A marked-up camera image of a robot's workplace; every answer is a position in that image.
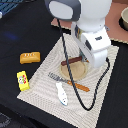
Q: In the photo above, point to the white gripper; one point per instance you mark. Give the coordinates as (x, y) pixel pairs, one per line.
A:
(93, 45)

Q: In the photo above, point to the brown toy sausage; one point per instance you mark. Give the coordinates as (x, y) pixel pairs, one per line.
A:
(71, 60)

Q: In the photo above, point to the yellow toy butter box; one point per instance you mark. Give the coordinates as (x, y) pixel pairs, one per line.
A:
(23, 81)

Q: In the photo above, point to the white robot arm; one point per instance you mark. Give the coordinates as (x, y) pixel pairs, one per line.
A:
(68, 10)

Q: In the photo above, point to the round wooden plate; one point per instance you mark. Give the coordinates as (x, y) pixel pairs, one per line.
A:
(78, 70)

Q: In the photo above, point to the brown toy stove board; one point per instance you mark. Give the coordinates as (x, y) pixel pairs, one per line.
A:
(116, 28)

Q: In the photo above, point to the beige bowl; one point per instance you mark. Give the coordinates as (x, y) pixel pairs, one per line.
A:
(124, 16)

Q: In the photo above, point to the beige woven placemat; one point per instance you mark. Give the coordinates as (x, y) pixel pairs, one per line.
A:
(83, 107)

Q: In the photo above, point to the orange toy bread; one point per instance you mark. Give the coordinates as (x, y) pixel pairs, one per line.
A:
(29, 57)

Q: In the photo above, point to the blue striped cloth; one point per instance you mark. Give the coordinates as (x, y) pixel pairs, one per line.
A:
(7, 5)

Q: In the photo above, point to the fork with wooden handle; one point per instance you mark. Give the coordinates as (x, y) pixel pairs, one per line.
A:
(58, 78)

